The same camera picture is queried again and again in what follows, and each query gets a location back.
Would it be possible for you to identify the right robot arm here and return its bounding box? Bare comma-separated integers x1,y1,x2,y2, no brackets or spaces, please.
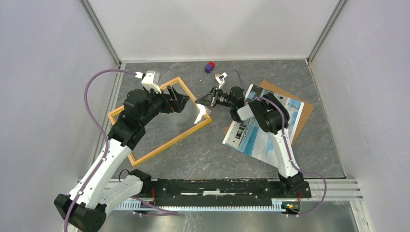
195,85,304,197

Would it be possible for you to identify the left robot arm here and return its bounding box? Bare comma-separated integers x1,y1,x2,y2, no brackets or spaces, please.
54,86,190,232

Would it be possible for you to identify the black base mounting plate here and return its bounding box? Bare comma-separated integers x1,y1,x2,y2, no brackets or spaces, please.
151,178,312,207

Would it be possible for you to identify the building and sky photo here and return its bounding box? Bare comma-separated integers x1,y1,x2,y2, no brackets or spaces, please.
222,84,305,167

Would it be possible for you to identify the yellow wooden picture frame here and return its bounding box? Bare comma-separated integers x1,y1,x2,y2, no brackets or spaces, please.
108,77,212,167

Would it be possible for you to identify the aluminium rail frame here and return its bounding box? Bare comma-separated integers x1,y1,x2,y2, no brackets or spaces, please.
62,60,372,232

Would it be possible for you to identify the purple and red block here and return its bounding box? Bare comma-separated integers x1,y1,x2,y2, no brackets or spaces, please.
204,61,215,73

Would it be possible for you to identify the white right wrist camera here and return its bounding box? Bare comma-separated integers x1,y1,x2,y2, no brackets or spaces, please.
215,72,228,89

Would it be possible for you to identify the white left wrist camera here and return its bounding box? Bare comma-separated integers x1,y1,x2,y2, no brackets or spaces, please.
135,71,162,94

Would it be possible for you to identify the brown cardboard backing board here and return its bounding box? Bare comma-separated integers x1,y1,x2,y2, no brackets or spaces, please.
222,81,314,150

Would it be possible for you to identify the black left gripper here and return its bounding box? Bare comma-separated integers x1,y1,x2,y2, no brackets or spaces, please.
140,85,190,126

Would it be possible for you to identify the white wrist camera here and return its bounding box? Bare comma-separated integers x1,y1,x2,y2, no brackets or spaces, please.
215,72,228,89
135,71,162,94

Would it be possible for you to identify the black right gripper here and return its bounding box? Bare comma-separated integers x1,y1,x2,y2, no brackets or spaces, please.
195,87,234,108

